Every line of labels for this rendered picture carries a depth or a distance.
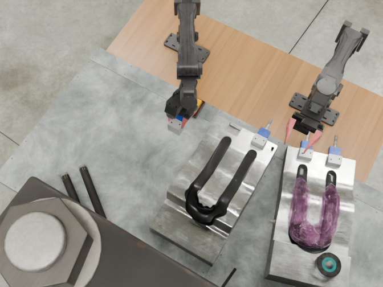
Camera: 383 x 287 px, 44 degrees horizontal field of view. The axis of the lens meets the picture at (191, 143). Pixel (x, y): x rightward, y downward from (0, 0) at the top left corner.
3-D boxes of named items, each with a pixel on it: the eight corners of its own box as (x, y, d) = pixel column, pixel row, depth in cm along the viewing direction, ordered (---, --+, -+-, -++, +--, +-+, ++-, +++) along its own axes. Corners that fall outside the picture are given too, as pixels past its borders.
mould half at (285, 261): (285, 151, 186) (290, 139, 175) (351, 165, 183) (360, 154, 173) (264, 278, 166) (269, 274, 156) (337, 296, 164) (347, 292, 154)
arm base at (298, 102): (338, 118, 183) (345, 104, 185) (292, 95, 187) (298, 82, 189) (333, 127, 190) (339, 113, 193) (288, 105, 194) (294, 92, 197)
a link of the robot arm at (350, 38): (339, 91, 147) (375, 21, 157) (313, 78, 149) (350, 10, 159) (329, 109, 158) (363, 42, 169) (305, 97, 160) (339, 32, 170)
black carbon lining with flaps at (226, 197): (223, 136, 180) (225, 125, 172) (260, 155, 177) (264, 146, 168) (176, 212, 168) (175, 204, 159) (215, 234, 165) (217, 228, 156)
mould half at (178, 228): (216, 124, 190) (218, 109, 178) (274, 155, 185) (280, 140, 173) (150, 230, 172) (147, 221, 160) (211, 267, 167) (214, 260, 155)
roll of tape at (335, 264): (309, 267, 157) (312, 266, 153) (322, 249, 159) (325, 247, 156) (329, 283, 155) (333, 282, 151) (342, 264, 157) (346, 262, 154)
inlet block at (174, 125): (184, 102, 182) (184, 96, 177) (196, 108, 181) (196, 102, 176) (167, 130, 177) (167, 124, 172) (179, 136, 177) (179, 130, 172)
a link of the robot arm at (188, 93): (202, 109, 157) (203, 79, 149) (176, 109, 157) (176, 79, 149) (201, 88, 165) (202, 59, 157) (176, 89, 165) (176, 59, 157)
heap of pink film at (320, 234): (292, 175, 175) (297, 167, 168) (339, 185, 174) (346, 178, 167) (281, 243, 165) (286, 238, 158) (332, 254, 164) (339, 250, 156)
